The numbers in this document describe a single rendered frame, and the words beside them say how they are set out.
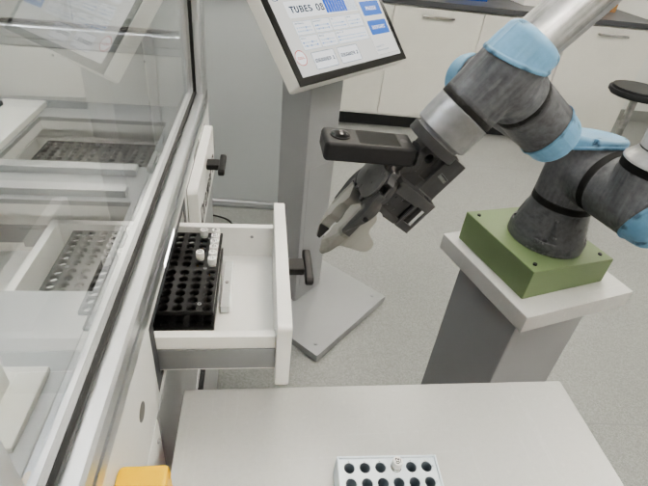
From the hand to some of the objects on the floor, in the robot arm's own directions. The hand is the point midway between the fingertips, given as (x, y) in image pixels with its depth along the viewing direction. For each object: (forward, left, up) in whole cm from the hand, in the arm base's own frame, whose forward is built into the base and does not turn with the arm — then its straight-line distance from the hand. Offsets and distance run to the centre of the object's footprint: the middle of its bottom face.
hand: (321, 234), depth 66 cm
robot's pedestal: (-57, -14, -94) cm, 110 cm away
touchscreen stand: (-28, -89, -95) cm, 133 cm away
